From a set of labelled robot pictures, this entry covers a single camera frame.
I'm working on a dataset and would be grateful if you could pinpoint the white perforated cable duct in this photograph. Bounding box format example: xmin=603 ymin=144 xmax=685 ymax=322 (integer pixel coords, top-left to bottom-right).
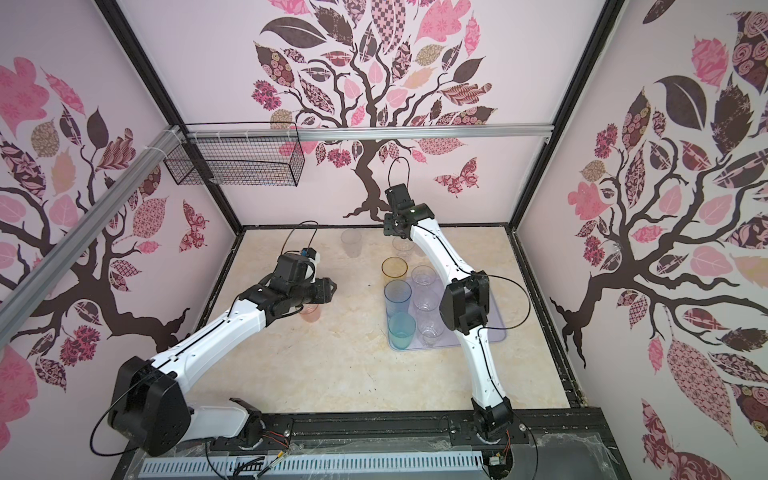
xmin=136 ymin=451 xmax=485 ymax=479

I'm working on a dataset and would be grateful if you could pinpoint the amber plastic cup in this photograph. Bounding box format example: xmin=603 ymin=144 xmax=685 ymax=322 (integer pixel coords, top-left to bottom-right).
xmin=381 ymin=256 xmax=409 ymax=282

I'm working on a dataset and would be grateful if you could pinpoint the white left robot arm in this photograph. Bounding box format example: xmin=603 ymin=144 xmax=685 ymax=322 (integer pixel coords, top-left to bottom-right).
xmin=105 ymin=247 xmax=337 ymax=456

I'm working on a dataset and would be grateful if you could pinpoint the black wire mesh basket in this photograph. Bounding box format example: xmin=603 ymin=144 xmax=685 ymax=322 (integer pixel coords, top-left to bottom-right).
xmin=164 ymin=120 xmax=305 ymax=187

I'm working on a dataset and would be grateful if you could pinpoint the black corner frame post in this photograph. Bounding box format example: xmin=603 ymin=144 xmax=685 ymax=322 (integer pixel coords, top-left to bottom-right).
xmin=508 ymin=0 xmax=626 ymax=232

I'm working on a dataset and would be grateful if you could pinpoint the aluminium rail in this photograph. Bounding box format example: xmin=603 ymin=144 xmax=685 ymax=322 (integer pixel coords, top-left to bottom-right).
xmin=186 ymin=123 xmax=554 ymax=141
xmin=1 ymin=125 xmax=184 ymax=345

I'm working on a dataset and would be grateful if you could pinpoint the lilac plastic tray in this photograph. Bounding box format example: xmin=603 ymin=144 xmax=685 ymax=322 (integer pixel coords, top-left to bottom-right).
xmin=386 ymin=272 xmax=508 ymax=352

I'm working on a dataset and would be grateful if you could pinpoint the black left corner post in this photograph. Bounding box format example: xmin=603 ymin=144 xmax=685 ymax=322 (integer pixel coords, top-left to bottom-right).
xmin=94 ymin=0 xmax=245 ymax=235

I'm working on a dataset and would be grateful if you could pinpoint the teal dimpled plastic cup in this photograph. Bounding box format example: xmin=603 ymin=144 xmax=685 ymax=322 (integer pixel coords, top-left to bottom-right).
xmin=387 ymin=312 xmax=416 ymax=350

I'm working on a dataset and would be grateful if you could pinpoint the blue ribbed plastic cup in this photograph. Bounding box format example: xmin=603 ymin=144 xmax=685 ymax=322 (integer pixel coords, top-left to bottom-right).
xmin=384 ymin=279 xmax=412 ymax=318

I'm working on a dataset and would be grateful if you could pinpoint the aluminium rail left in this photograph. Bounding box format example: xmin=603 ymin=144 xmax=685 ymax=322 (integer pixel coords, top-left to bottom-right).
xmin=1 ymin=125 xmax=184 ymax=345

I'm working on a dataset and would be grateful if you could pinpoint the clear cup back row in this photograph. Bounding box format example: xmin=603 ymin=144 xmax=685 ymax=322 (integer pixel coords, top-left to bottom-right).
xmin=340 ymin=229 xmax=362 ymax=258

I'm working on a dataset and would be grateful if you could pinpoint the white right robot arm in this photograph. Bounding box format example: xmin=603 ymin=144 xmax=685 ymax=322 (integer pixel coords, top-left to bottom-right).
xmin=384 ymin=183 xmax=514 ymax=443

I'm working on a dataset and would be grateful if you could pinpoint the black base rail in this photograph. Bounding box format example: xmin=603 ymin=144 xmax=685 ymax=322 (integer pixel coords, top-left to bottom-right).
xmin=179 ymin=409 xmax=607 ymax=448

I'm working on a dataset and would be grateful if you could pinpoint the pink plastic cup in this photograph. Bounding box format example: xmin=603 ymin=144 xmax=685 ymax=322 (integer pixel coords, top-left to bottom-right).
xmin=300 ymin=304 xmax=322 ymax=323

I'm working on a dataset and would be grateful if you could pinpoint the clear glass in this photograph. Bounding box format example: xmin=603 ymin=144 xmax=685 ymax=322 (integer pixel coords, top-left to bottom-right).
xmin=412 ymin=289 xmax=440 ymax=315
xmin=417 ymin=316 xmax=445 ymax=347
xmin=411 ymin=265 xmax=438 ymax=291

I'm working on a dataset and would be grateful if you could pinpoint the aluminium rail back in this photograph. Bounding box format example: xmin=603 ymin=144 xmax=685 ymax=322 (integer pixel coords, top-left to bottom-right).
xmin=186 ymin=123 xmax=554 ymax=141

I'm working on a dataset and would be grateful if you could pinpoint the clear faceted glass tumbler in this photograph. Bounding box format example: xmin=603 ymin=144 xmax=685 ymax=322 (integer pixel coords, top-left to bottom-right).
xmin=392 ymin=237 xmax=415 ymax=260

